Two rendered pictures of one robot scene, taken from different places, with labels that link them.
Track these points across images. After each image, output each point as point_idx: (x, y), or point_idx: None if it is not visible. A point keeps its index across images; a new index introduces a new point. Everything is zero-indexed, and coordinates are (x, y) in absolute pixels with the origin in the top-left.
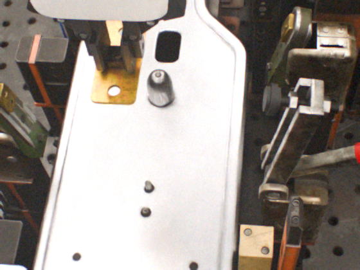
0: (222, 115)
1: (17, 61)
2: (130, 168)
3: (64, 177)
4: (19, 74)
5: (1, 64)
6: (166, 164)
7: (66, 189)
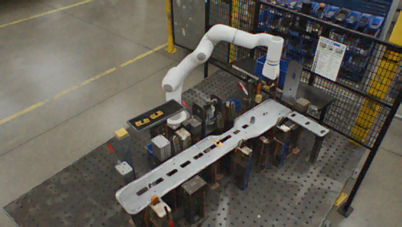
0: (246, 115)
1: (270, 140)
2: (264, 117)
3: (274, 121)
4: (261, 192)
5: (263, 197)
6: (259, 115)
7: (275, 120)
